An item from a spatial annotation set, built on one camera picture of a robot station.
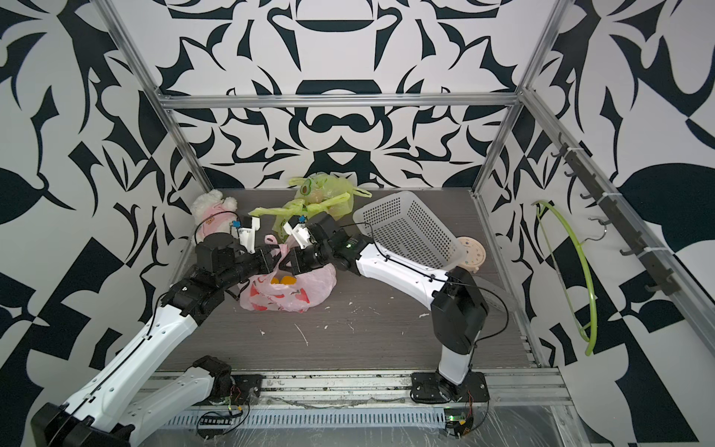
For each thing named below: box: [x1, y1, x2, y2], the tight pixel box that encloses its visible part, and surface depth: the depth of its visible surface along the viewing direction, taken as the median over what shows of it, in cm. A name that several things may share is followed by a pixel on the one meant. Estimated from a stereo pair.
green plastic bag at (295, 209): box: [247, 192, 351, 241], surface depth 89 cm
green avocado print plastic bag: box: [287, 171, 373, 221], surface depth 99 cm
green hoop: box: [530, 200, 599, 357], surface depth 66 cm
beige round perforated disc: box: [458, 236, 487, 273], surface depth 100 cm
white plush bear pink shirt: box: [189, 189, 240, 245], surface depth 104 cm
